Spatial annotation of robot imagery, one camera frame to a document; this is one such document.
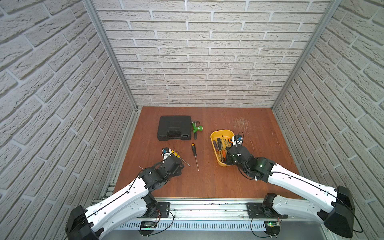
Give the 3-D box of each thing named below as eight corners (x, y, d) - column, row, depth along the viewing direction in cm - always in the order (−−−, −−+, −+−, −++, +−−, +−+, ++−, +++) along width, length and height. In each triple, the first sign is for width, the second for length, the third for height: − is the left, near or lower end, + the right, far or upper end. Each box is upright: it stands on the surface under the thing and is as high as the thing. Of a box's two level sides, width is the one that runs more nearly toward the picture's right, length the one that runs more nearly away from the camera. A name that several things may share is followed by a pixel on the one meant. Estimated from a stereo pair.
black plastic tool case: (157, 141, 101) (155, 136, 96) (161, 120, 113) (160, 115, 108) (191, 141, 101) (190, 136, 96) (191, 120, 113) (191, 115, 108)
